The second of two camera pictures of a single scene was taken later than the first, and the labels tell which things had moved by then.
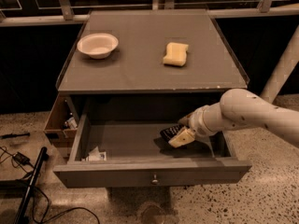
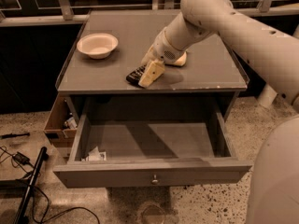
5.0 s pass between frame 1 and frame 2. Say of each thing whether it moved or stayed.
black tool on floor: stayed
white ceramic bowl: stayed
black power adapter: stayed
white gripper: moved
